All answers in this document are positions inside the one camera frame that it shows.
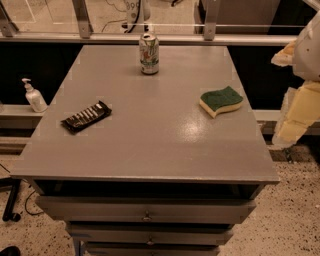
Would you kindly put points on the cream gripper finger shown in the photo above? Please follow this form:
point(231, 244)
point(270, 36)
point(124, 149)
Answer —
point(285, 56)
point(300, 109)

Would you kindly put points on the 7up soda can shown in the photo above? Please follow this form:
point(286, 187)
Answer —
point(149, 53)

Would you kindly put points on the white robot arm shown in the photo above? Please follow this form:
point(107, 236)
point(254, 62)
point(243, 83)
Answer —
point(306, 58)

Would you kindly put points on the green yellow sponge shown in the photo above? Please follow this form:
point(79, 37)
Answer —
point(220, 101)

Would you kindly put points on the white device behind glass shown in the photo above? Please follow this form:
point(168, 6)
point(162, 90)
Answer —
point(137, 13)

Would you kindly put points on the black snack bar wrapper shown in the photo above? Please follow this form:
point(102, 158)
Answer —
point(87, 117)

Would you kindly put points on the middle grey drawer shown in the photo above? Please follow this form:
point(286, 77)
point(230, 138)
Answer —
point(151, 234)

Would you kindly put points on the grey drawer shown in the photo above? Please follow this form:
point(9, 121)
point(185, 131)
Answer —
point(118, 249)
point(151, 234)
point(146, 210)

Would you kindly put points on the white pump dispenser bottle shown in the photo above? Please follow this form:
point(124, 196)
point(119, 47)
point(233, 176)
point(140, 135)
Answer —
point(34, 97)

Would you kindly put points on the bottom grey drawer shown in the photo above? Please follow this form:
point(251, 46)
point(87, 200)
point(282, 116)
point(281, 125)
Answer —
point(118, 249)

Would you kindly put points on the top grey drawer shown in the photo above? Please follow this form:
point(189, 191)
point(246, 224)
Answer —
point(146, 210)

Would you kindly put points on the black chair base leg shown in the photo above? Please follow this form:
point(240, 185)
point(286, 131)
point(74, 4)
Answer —
point(11, 185)

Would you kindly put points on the metal railing frame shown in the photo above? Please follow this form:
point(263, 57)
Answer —
point(200, 22)

